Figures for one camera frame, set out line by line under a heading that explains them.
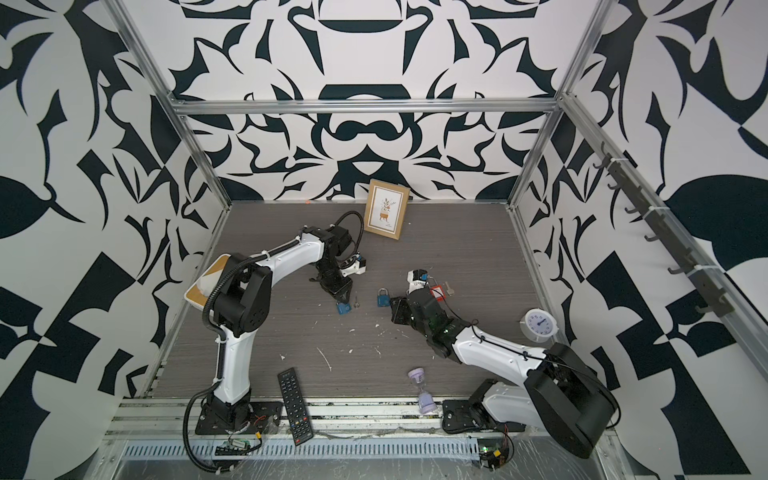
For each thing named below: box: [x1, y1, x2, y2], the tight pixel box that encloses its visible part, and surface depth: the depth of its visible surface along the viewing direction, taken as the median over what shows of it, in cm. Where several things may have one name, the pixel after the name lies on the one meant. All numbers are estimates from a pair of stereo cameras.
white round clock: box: [519, 308, 559, 343], surface depth 89 cm
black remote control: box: [277, 367, 314, 447], surface depth 77 cm
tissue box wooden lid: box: [184, 253, 232, 311], surface depth 92 cm
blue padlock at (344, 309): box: [337, 302, 352, 315], surface depth 93 cm
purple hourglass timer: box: [408, 367, 438, 415], surface depth 77 cm
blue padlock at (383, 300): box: [377, 287, 391, 307], surface depth 96 cm
